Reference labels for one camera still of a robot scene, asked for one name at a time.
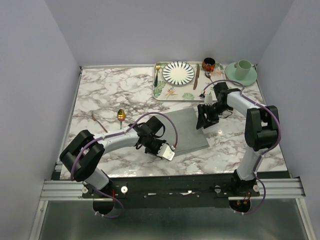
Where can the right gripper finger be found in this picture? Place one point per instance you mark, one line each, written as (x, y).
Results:
(202, 119)
(211, 120)

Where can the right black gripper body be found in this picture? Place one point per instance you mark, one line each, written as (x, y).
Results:
(213, 111)

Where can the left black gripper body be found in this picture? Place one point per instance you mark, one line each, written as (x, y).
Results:
(153, 146)

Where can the grey cloth napkin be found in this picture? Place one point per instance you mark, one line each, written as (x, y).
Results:
(190, 139)

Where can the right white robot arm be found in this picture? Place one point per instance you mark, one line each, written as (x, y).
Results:
(262, 129)

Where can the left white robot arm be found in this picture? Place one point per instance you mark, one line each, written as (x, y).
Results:
(82, 155)

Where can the copper knife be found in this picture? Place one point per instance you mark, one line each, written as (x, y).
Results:
(196, 77)

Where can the silver spoon on tray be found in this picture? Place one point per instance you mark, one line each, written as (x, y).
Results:
(208, 75)

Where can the floral serving tray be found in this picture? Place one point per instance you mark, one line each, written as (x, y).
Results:
(167, 92)

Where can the striped white plate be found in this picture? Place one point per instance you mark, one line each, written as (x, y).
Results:
(178, 73)

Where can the orange black mug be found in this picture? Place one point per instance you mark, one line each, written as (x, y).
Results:
(208, 64)

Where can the iridescent gold spoon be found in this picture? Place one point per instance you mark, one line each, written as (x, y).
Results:
(121, 116)

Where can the green saucer plate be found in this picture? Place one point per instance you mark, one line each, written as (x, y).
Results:
(249, 79)

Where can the green cup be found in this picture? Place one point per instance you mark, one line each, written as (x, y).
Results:
(242, 68)

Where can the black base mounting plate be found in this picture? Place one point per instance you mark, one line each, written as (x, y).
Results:
(178, 191)

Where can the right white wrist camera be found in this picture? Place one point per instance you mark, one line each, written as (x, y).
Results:
(208, 100)

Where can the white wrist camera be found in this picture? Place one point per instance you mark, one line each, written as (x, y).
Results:
(166, 152)
(208, 100)

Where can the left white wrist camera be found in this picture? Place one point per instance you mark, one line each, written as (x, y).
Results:
(166, 152)

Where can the gold green-handled fork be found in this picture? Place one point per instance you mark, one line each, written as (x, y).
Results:
(157, 68)

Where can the aluminium frame rail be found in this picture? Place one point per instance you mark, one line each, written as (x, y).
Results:
(64, 190)

